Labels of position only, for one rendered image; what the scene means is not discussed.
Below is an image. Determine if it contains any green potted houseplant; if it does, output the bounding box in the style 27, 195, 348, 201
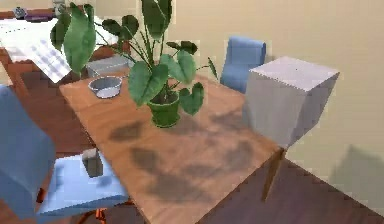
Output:
49, 0, 219, 129

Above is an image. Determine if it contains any blue chair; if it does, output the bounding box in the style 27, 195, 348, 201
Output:
0, 83, 131, 224
219, 35, 268, 94

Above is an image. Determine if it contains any brown wooden table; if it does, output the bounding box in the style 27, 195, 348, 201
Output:
59, 65, 288, 224

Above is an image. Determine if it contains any grey metal bowl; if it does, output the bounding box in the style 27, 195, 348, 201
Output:
87, 75, 124, 100

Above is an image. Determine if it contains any large grey box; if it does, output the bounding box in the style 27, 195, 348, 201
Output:
242, 55, 341, 150

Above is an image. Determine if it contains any small grey block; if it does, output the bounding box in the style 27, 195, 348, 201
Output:
81, 148, 104, 178

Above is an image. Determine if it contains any white bed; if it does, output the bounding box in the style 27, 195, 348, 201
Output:
0, 15, 120, 84

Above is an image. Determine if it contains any purple flat object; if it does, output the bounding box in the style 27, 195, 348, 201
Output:
25, 9, 56, 23

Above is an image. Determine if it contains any dark round object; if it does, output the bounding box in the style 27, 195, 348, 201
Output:
13, 6, 28, 20

